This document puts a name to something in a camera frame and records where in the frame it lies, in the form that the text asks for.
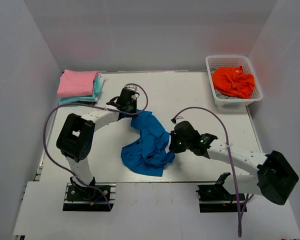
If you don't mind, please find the blue t shirt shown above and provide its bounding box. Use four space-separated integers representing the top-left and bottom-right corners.
120 111 175 177

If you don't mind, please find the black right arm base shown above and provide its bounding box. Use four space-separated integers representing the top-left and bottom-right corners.
196 184 238 213

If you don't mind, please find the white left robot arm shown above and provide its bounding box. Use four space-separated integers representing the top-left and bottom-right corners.
56 84 139 200

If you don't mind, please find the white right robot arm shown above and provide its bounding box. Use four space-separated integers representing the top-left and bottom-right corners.
169 121 299 206

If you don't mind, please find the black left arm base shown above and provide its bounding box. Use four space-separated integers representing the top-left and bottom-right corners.
62 183 116 212

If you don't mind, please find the folded mint t shirt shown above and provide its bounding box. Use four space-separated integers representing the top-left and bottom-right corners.
58 73 104 105

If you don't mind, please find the grey t shirt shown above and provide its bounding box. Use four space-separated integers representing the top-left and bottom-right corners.
214 89 239 100

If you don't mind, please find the folded pink t shirt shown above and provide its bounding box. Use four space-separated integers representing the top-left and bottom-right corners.
57 69 99 98

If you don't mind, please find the orange t shirt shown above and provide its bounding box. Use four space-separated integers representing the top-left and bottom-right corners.
211 66 256 99

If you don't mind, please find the white plastic laundry basket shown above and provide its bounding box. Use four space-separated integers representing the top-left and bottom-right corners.
205 55 263 107

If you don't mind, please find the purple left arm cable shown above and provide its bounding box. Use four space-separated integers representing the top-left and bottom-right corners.
44 83 149 211

